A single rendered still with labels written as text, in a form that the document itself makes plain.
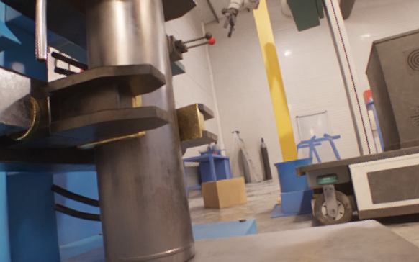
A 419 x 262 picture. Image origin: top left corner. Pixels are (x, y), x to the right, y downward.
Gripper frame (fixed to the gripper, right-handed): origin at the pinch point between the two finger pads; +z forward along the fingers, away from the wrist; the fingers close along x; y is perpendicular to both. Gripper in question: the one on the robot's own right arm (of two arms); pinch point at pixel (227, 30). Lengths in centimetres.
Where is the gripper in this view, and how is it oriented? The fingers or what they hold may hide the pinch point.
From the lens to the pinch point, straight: 229.3
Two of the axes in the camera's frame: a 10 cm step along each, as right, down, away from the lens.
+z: -2.8, 9.5, -1.5
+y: 9.1, 2.1, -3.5
